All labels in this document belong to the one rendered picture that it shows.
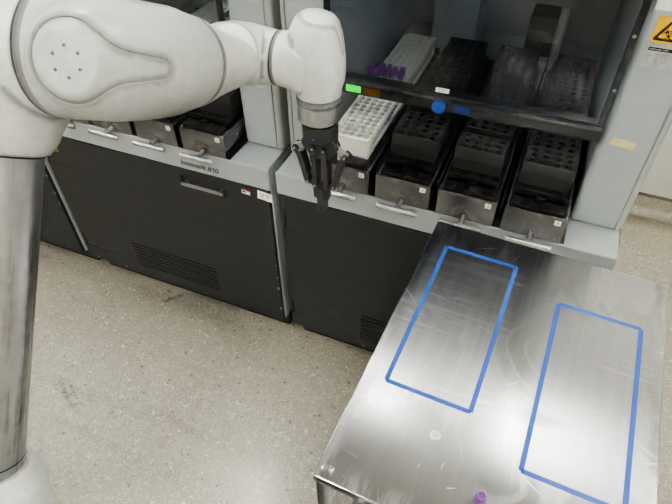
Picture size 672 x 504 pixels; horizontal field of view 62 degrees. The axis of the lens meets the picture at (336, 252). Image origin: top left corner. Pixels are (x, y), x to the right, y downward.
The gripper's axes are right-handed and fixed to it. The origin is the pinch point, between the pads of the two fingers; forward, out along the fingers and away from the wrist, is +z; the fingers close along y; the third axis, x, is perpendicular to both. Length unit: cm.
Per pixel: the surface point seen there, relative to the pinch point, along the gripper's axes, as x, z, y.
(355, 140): -15.5, -6.3, -2.0
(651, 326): 14, -2, -69
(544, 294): 13, -2, -51
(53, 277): -5, 79, 120
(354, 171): -11.9, -0.1, -3.3
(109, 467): 49, 80, 50
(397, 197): -11.8, 4.6, -14.4
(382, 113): -29.3, -6.4, -4.1
